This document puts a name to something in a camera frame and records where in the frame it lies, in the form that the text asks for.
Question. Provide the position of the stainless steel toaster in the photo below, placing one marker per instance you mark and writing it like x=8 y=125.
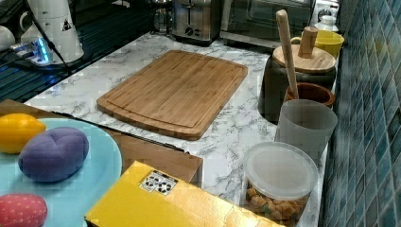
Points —
x=196 y=21

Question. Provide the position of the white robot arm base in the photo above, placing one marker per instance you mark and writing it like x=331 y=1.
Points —
x=51 y=42

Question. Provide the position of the black toaster oven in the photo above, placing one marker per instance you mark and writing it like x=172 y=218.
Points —
x=254 y=21

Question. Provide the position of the bamboo cutting board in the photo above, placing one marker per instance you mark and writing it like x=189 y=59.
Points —
x=179 y=94

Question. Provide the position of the brown cardboard box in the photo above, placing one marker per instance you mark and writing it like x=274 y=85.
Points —
x=174 y=161

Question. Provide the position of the yellow cardboard box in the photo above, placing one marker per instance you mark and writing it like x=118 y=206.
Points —
x=147 y=197

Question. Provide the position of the clear snack container with lid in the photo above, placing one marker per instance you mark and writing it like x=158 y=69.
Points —
x=278 y=179

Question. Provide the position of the frosted plastic cup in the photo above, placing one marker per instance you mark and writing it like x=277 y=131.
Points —
x=307 y=125

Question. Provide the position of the brown wooden mortar bowl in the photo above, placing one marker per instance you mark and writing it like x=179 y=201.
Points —
x=310 y=95

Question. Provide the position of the dark canister with wooden lid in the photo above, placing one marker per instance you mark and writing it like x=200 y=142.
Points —
x=320 y=70

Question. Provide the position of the wooden pestle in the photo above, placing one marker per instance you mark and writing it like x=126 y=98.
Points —
x=282 y=22

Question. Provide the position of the yellow mug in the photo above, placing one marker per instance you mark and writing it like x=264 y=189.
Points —
x=314 y=42

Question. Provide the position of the purple plush fruit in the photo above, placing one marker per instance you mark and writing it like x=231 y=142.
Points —
x=54 y=155

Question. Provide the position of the light blue plate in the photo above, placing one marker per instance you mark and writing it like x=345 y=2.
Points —
x=69 y=200

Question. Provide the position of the yellow plush lemon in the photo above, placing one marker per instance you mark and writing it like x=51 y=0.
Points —
x=16 y=129

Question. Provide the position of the red plush strawberry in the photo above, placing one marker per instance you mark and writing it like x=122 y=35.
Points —
x=22 y=210

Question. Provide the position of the white rounded object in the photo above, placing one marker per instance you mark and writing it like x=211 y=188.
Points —
x=6 y=38

